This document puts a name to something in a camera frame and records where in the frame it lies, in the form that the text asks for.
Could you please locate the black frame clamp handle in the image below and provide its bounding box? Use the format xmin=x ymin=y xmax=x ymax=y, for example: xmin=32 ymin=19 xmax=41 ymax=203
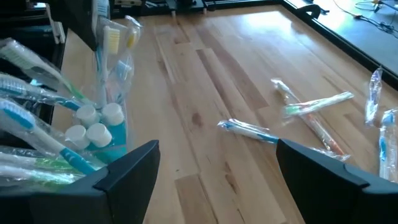
xmin=297 ymin=3 xmax=323 ymax=20

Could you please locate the purple wrapped toothbrush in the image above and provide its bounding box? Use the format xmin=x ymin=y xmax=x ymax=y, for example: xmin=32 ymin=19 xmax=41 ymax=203
xmin=363 ymin=67 xmax=384 ymax=126

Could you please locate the clear plastic bag pile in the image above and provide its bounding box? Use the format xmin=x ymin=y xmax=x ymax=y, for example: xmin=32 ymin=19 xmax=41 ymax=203
xmin=0 ymin=72 xmax=85 ymax=112

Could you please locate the silver metal bracket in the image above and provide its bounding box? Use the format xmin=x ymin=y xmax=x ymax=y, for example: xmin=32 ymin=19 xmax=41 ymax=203
xmin=45 ymin=2 xmax=67 ymax=45

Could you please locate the blue toothbrush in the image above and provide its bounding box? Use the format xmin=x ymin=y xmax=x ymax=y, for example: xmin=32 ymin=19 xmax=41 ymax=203
xmin=92 ymin=0 xmax=110 ymax=20
xmin=216 ymin=118 xmax=280 ymax=146
xmin=113 ymin=57 xmax=135 ymax=83
xmin=377 ymin=107 xmax=398 ymax=184
xmin=0 ymin=97 xmax=98 ymax=175

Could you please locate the black aluminium table frame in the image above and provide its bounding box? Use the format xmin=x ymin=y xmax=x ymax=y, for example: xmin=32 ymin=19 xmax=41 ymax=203
xmin=108 ymin=0 xmax=398 ymax=83

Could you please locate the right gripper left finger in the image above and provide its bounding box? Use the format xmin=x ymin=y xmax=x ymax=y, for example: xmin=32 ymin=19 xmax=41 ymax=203
xmin=0 ymin=139 xmax=162 ymax=224

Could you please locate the white capped toothpaste tube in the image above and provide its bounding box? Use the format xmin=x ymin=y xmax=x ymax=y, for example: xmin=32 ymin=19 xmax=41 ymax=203
xmin=64 ymin=124 xmax=91 ymax=149
xmin=101 ymin=102 xmax=128 ymax=147
xmin=85 ymin=123 xmax=113 ymax=150
xmin=75 ymin=105 xmax=101 ymax=128

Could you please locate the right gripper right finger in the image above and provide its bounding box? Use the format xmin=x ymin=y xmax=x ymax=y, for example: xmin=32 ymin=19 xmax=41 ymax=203
xmin=275 ymin=138 xmax=398 ymax=224

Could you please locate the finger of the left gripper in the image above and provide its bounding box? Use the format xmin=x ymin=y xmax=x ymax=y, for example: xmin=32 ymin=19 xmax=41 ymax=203
xmin=48 ymin=0 xmax=98 ymax=53

